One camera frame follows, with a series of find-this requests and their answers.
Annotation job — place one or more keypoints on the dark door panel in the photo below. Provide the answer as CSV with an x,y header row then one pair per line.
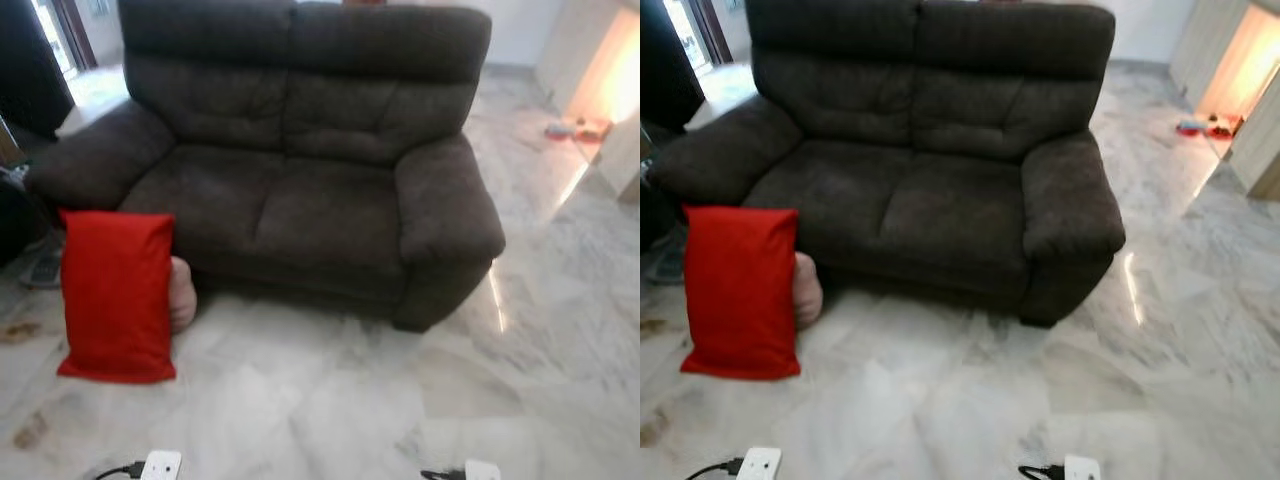
x,y
30,80
665,70

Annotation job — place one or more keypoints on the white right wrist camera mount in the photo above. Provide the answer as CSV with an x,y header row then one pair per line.
x,y
483,471
1082,470

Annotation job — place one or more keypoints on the brown door frame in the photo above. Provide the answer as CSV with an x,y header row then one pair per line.
x,y
75,30
712,28

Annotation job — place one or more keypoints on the brown fabric two-seat sofa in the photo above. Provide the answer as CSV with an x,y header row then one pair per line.
x,y
930,190
300,200

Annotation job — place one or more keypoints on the red pillow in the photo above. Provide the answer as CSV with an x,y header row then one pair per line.
x,y
115,300
740,295

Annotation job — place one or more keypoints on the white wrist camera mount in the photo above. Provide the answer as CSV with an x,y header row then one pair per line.
x,y
758,465
162,467
483,471
1082,470

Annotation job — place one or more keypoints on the beige wooden cabinet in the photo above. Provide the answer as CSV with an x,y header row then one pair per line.
x,y
575,50
1195,50

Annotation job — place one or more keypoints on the blue slipper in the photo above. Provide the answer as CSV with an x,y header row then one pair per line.
x,y
557,131
1190,128

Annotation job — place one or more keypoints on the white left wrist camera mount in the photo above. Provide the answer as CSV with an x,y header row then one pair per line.
x,y
162,467
758,465

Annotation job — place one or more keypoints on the red slipper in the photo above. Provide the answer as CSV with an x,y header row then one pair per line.
x,y
592,128
1224,126

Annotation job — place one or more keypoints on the pink pillow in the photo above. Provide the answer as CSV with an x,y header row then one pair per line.
x,y
183,295
809,292

